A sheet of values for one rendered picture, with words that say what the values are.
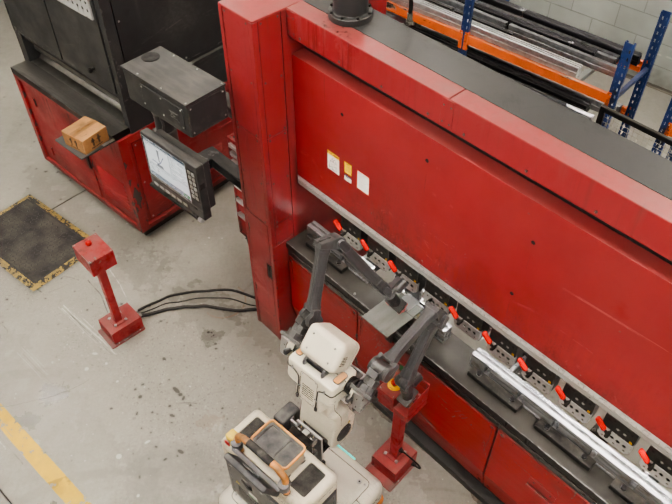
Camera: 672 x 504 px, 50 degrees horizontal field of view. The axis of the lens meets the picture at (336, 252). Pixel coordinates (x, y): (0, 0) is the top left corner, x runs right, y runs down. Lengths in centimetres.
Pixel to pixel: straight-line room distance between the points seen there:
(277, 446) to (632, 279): 169
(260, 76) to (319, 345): 126
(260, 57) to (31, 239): 300
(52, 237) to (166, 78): 249
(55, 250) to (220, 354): 161
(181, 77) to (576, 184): 194
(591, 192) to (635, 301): 44
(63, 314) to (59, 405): 73
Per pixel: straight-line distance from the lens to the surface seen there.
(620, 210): 254
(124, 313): 499
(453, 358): 370
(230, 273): 523
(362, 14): 322
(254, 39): 331
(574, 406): 333
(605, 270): 274
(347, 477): 399
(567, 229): 274
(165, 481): 440
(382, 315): 366
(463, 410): 376
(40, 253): 572
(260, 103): 349
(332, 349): 308
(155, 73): 366
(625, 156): 268
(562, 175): 261
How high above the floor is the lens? 386
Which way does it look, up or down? 47 degrees down
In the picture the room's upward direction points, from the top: straight up
